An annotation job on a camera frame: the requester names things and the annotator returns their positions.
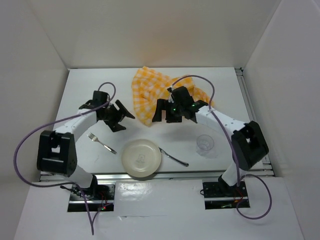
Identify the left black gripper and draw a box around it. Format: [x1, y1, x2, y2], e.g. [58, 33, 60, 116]
[101, 99, 134, 132]

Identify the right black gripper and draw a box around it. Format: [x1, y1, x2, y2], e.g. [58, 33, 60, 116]
[152, 98, 184, 123]

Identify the yellow white checkered cloth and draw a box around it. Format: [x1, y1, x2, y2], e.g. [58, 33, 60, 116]
[131, 66, 210, 127]

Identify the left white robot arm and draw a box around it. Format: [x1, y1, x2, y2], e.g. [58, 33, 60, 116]
[36, 99, 135, 200]

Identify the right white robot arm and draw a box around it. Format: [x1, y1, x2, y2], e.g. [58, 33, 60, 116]
[152, 99, 269, 196]

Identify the silver fork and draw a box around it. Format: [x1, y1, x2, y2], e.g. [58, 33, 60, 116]
[87, 132, 117, 155]

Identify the cream round plate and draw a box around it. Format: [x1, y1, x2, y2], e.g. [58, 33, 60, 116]
[121, 139, 162, 178]

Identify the clear plastic cup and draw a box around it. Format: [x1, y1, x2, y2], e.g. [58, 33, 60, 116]
[196, 134, 216, 158]

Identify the silver spoon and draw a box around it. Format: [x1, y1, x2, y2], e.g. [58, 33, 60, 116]
[159, 148, 189, 167]

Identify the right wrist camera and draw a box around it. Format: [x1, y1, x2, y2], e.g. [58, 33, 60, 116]
[167, 86, 194, 104]

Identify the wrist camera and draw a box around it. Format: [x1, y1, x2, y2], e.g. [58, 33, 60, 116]
[92, 90, 110, 106]
[167, 86, 194, 104]

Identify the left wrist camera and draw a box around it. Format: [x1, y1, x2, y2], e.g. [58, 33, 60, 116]
[92, 90, 110, 106]

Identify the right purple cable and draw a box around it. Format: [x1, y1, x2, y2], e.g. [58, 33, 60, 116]
[167, 74, 273, 221]

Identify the purple cable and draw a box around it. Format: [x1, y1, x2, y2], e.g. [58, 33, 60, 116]
[167, 74, 273, 221]
[13, 81, 117, 236]

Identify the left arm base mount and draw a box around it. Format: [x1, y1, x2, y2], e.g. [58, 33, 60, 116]
[60, 183, 116, 213]

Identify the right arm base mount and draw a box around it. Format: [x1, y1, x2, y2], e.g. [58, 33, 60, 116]
[199, 181, 250, 210]

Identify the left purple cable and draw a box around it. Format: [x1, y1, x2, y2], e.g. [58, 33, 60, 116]
[13, 81, 117, 236]

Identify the aluminium rail frame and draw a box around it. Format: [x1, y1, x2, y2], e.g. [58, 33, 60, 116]
[39, 67, 276, 182]

